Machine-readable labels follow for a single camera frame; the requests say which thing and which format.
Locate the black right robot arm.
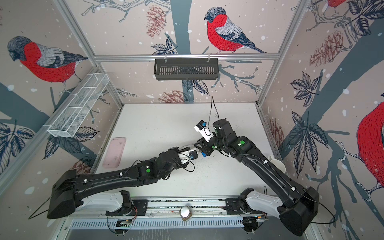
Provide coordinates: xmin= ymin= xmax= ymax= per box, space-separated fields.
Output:
xmin=194 ymin=119 xmax=319 ymax=236

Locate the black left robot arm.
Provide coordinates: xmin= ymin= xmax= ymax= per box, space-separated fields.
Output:
xmin=47 ymin=147 xmax=198 ymax=220

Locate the pink rectangular tray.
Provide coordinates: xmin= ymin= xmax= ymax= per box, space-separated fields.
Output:
xmin=103 ymin=137 xmax=126 ymax=169

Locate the round silver knob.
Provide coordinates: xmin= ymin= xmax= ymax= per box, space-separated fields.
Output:
xmin=179 ymin=206 xmax=192 ymax=221

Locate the white ceramic mug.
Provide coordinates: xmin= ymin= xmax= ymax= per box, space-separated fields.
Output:
xmin=268 ymin=155 xmax=287 ymax=173

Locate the dark grey hanging shelf basket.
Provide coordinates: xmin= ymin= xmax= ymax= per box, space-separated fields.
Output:
xmin=154 ymin=58 xmax=219 ymax=81

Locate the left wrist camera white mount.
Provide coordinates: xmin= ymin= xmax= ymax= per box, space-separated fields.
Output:
xmin=178 ymin=149 xmax=199 ymax=161

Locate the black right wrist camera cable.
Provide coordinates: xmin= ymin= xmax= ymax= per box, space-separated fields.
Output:
xmin=208 ymin=95 xmax=220 ymax=127

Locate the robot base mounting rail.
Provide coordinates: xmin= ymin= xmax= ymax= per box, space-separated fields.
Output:
xmin=69 ymin=198 xmax=268 ymax=235

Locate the white wire mesh basket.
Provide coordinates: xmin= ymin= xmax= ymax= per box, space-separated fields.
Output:
xmin=48 ymin=73 xmax=110 ymax=138

